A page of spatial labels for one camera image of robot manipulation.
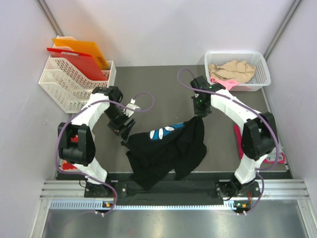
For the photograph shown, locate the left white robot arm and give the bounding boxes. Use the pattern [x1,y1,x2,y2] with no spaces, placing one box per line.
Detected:
[57,86,138,197]

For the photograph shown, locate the white plastic laundry basket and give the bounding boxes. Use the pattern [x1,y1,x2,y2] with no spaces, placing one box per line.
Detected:
[204,51,271,91]

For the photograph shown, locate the white slotted cable duct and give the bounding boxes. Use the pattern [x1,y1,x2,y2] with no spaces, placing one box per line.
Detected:
[50,200,247,211]

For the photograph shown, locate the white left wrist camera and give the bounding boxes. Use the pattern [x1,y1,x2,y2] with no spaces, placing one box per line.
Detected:
[124,99,141,118]

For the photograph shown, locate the orange folder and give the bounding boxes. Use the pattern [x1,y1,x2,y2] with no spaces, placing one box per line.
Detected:
[52,37,110,70]

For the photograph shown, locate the folded grey t-shirt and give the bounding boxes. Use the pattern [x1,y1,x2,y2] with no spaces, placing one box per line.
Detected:
[267,146,283,162]

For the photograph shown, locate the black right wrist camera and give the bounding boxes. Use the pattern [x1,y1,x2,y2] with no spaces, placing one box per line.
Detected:
[190,76,225,94]

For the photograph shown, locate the purple cable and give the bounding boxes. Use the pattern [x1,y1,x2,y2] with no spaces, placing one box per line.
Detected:
[177,68,283,215]
[54,92,156,216]

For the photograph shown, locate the white perforated file organizer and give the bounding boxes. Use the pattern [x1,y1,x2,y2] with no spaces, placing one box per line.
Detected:
[39,45,116,114]

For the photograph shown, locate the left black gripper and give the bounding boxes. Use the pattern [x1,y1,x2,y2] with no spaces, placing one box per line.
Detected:
[104,106,136,143]

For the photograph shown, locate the aluminium frame rail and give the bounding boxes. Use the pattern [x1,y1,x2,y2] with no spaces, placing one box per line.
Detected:
[40,179,309,200]

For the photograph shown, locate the beige t-shirt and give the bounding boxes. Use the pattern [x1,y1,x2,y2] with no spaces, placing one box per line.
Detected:
[208,60,256,84]

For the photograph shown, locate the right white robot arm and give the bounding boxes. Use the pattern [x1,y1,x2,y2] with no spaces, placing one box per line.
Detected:
[190,76,279,197]

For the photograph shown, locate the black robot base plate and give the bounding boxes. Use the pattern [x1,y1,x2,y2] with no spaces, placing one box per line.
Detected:
[84,173,261,205]

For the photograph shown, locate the red folder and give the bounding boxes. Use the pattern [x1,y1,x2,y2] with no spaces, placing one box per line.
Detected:
[47,48,108,81]

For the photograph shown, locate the red children's book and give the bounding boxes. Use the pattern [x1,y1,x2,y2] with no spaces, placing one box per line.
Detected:
[61,135,78,171]

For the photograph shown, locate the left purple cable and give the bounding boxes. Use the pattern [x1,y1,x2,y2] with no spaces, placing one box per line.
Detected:
[54,92,156,216]

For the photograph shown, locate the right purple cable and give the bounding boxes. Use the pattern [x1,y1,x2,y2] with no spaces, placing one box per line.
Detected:
[177,68,283,215]

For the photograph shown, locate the pink t-shirt in basket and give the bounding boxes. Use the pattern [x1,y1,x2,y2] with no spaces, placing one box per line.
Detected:
[210,77,239,90]

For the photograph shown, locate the folded magenta t-shirt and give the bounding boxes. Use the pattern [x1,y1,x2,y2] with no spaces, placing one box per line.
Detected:
[233,124,286,164]

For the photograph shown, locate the black t-shirt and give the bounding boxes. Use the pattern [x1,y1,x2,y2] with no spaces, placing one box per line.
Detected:
[121,117,207,190]

